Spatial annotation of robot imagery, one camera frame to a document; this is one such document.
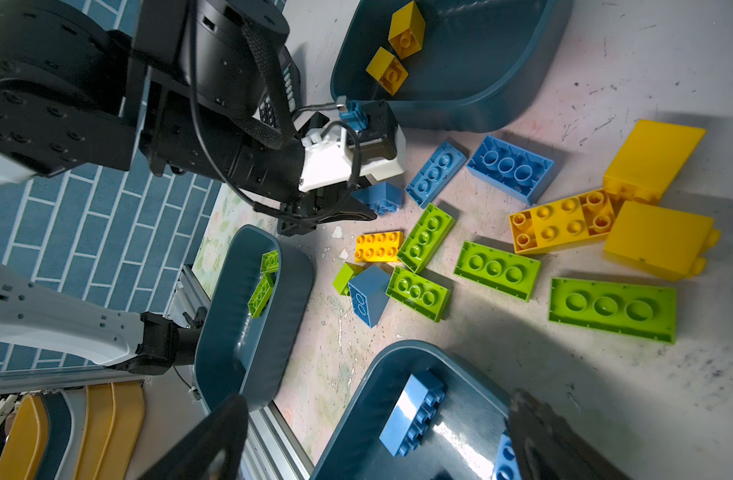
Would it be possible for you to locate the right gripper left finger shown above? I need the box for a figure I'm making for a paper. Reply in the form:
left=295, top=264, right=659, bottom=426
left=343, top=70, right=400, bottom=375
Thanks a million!
left=140, top=394, right=248, bottom=479

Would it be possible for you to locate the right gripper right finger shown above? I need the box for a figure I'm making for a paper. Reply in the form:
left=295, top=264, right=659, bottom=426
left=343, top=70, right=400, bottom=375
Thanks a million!
left=506, top=389, right=627, bottom=480

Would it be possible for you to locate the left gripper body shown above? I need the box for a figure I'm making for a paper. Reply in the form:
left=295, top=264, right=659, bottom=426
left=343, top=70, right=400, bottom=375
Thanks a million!
left=144, top=72, right=377, bottom=236

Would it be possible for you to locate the green lego brick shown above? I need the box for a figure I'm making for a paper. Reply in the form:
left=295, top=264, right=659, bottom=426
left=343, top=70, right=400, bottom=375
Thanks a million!
left=260, top=250, right=280, bottom=275

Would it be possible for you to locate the yellow small lego brick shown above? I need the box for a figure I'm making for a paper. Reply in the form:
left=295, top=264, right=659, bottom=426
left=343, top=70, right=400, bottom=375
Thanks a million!
left=354, top=231, right=404, bottom=263

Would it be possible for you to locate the green lego plate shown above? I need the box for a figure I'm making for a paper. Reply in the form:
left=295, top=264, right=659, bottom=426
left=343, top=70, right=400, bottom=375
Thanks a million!
left=248, top=274, right=276, bottom=319
left=397, top=204, right=455, bottom=274
left=385, top=267, right=450, bottom=323
left=548, top=277, right=677, bottom=344
left=454, top=241, right=541, bottom=302

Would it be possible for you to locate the blue lego brick long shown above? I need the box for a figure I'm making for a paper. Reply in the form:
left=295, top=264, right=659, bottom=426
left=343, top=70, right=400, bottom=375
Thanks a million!
left=379, top=370, right=445, bottom=457

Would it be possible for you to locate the yellow lego cube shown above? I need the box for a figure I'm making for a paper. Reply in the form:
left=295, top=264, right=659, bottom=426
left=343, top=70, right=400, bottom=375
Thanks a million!
left=366, top=47, right=408, bottom=96
left=388, top=1, right=425, bottom=60

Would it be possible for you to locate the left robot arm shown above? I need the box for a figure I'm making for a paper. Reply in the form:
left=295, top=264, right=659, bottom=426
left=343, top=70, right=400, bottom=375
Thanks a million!
left=0, top=1, right=375, bottom=235

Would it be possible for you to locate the right teal container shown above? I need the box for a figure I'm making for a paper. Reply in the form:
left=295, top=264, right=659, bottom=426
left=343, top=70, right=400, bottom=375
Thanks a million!
left=312, top=340, right=509, bottom=479

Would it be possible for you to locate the teal container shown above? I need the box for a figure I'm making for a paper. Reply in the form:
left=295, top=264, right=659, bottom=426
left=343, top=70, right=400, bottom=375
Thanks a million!
left=194, top=225, right=314, bottom=411
left=312, top=340, right=509, bottom=479
left=330, top=0, right=573, bottom=133

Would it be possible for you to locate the small green lego cube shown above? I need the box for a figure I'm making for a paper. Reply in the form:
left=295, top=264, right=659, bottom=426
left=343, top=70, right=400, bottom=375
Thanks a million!
left=332, top=262, right=364, bottom=296

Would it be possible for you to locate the left teal container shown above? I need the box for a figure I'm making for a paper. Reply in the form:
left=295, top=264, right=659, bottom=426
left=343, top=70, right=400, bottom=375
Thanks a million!
left=194, top=225, right=314, bottom=411

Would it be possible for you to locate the blue lego cube front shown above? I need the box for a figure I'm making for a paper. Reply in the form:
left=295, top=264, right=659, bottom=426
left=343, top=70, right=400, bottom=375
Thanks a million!
left=348, top=265, right=390, bottom=328

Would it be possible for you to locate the blue lego plate narrow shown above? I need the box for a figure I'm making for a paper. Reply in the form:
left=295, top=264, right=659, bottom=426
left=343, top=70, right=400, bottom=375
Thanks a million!
left=404, top=141, right=467, bottom=209

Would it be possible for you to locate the green lego plate upright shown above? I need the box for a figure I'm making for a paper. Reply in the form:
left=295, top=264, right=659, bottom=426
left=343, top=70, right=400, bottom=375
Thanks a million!
left=397, top=204, right=455, bottom=274

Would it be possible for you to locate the blue lego plate upside-down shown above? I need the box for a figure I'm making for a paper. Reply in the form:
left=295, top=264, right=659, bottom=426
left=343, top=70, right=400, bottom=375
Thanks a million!
left=466, top=135, right=558, bottom=206

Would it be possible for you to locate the back teal container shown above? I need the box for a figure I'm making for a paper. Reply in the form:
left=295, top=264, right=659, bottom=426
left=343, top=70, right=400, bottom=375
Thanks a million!
left=330, top=0, right=573, bottom=133

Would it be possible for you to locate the yellow lego plate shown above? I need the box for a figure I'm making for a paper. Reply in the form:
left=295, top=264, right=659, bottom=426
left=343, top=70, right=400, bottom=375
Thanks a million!
left=508, top=190, right=623, bottom=255

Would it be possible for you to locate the yellow lego slope brick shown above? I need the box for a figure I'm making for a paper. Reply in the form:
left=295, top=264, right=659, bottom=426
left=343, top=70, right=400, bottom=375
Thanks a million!
left=602, top=120, right=706, bottom=205

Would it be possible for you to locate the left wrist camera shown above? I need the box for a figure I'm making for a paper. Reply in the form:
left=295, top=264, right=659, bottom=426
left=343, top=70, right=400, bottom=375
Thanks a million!
left=298, top=100, right=406, bottom=193

